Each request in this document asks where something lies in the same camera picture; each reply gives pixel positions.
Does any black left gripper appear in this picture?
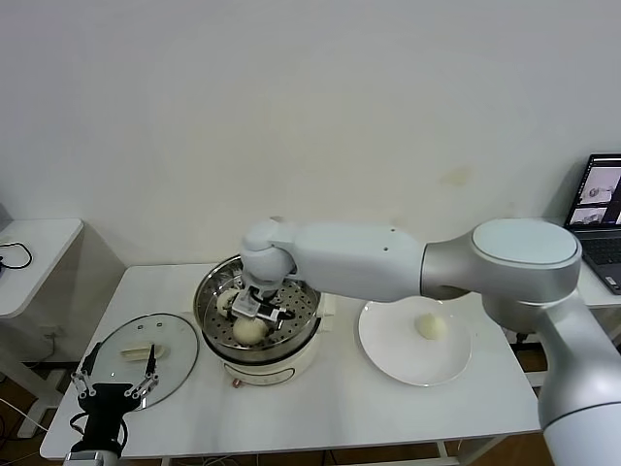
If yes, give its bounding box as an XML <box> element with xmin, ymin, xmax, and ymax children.
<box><xmin>71</xmin><ymin>342</ymin><xmax>161</xmax><ymax>446</ymax></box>

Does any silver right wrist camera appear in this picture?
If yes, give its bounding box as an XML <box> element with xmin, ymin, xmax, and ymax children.
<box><xmin>230</xmin><ymin>294</ymin><xmax>261</xmax><ymax>319</ymax></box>

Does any glass pot lid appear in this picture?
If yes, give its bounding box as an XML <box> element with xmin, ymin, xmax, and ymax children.
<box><xmin>86</xmin><ymin>313</ymin><xmax>202</xmax><ymax>409</ymax></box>

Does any white side table with label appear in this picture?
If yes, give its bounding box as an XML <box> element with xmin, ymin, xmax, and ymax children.
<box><xmin>579</xmin><ymin>264</ymin><xmax>621</xmax><ymax>350</ymax></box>

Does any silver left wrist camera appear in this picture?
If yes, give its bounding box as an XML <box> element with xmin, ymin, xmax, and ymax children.
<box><xmin>61</xmin><ymin>449</ymin><xmax>122</xmax><ymax>466</ymax></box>

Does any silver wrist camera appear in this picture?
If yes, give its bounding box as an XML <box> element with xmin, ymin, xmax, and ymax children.
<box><xmin>61</xmin><ymin>449</ymin><xmax>122</xmax><ymax>466</ymax></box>
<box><xmin>230</xmin><ymin>294</ymin><xmax>261</xmax><ymax>319</ymax></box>

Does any black looped cable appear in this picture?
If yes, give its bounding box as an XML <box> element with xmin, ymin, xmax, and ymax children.
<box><xmin>0</xmin><ymin>241</ymin><xmax>35</xmax><ymax>273</ymax></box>

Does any white round plate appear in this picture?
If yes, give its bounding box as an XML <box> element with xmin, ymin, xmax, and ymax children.
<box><xmin>358</xmin><ymin>298</ymin><xmax>474</xmax><ymax>388</ymax></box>

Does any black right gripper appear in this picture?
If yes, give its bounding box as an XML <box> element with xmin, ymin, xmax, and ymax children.
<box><xmin>223</xmin><ymin>286</ymin><xmax>289</xmax><ymax>329</ymax></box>

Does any dark grey open laptop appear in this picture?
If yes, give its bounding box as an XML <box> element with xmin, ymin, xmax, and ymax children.
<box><xmin>561</xmin><ymin>154</ymin><xmax>621</xmax><ymax>297</ymax></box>

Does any white steamed baozi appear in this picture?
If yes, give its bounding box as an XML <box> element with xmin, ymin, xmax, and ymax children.
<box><xmin>215</xmin><ymin>293</ymin><xmax>240</xmax><ymax>319</ymax></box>
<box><xmin>232</xmin><ymin>317</ymin><xmax>269</xmax><ymax>347</ymax></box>
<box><xmin>413</xmin><ymin>313</ymin><xmax>450</xmax><ymax>342</ymax></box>

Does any perforated steel steamer basket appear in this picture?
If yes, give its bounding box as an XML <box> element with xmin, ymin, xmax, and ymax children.
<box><xmin>194</xmin><ymin>254</ymin><xmax>323</xmax><ymax>364</ymax></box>

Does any cream electric cooking pot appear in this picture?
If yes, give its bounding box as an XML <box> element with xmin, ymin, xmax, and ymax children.
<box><xmin>181</xmin><ymin>286</ymin><xmax>338</xmax><ymax>389</ymax></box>

